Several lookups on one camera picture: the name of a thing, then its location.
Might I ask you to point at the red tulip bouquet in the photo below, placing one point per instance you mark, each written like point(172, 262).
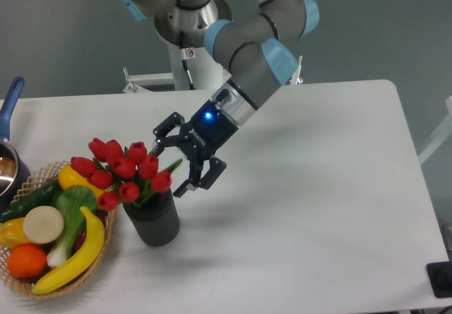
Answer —
point(124, 175)

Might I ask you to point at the red fruit under banana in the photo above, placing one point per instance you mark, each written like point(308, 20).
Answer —
point(102, 215)

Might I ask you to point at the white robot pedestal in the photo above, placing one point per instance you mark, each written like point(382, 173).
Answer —
point(192, 69)

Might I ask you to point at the orange fruit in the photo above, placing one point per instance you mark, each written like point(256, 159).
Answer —
point(27, 261)

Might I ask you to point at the green cucumber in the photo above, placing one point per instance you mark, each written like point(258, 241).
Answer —
point(41, 196)

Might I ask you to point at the yellow squash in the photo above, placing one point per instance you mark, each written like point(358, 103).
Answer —
point(68, 177)

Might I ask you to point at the beige round radish slice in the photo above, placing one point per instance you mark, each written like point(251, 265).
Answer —
point(43, 224)

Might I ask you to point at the dark grey ribbed vase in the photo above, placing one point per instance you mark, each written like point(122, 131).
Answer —
point(156, 222)

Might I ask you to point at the woven wicker basket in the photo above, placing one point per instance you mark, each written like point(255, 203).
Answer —
point(24, 286)

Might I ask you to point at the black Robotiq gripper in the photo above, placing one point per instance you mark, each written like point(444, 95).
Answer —
point(198, 139)

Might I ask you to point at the yellow bell pepper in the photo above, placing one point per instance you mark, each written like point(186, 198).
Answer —
point(12, 233)

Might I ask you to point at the black device at table edge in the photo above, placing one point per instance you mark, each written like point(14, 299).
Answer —
point(439, 274)

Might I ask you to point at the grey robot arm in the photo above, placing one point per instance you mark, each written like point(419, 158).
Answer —
point(255, 55)

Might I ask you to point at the green bok choy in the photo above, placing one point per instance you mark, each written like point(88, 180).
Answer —
point(68, 204)

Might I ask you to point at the blue handled saucepan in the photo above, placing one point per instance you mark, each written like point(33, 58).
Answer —
point(14, 172)

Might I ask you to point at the yellow banana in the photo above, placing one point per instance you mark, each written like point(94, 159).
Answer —
point(79, 262)

